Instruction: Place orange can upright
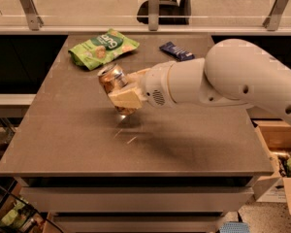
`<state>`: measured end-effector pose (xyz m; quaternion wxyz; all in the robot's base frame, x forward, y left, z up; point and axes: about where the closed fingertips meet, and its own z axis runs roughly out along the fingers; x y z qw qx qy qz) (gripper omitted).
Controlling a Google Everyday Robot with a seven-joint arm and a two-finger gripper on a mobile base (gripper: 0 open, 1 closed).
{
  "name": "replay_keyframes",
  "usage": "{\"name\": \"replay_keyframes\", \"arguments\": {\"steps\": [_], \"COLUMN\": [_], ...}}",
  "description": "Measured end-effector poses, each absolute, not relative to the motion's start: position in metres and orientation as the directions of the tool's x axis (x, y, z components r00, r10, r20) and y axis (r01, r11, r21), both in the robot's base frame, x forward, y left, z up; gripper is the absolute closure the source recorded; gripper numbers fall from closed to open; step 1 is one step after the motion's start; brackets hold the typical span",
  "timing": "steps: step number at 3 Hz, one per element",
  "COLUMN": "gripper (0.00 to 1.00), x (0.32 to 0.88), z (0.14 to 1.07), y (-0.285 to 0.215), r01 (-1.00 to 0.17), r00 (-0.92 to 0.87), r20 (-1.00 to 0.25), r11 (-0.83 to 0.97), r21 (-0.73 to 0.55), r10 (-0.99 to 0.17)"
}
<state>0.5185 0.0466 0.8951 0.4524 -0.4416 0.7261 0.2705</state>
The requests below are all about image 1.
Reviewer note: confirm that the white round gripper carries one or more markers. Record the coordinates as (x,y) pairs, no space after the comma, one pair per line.
(156,83)

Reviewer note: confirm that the orange soda can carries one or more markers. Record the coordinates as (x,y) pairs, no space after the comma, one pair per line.
(111,77)

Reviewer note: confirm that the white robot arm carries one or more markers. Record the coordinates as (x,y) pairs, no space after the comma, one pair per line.
(234,72)

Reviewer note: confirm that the green snack bag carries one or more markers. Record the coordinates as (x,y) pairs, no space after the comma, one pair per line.
(102,49)

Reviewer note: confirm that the dark blue candy bar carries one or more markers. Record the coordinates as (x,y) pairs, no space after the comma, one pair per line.
(177,52)

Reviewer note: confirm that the black office chair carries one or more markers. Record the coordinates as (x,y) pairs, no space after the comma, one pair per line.
(174,12)

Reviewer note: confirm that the upper grey table drawer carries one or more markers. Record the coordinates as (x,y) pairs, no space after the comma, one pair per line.
(137,199)

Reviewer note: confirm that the grey table drawer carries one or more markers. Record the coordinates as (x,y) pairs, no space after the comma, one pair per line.
(137,199)
(139,224)

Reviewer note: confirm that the lower grey table drawer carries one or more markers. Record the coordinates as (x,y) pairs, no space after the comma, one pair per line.
(139,224)

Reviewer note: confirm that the cardboard box with items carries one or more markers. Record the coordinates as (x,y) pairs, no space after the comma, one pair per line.
(275,137)

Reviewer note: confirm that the blue mesh basket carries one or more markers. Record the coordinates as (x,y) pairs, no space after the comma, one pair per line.
(234,227)

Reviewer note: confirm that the green bag under table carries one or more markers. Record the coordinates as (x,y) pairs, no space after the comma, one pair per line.
(16,216)

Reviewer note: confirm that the middle metal railing bracket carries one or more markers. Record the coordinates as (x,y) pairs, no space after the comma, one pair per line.
(153,15)

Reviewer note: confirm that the metal railing bracket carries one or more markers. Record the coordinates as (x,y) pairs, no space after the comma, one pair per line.
(33,19)
(273,19)
(153,15)

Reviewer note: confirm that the left metal railing bracket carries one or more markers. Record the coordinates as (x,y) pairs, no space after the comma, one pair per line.
(33,19)

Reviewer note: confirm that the right metal railing bracket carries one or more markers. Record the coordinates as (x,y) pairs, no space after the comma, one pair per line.
(273,19)

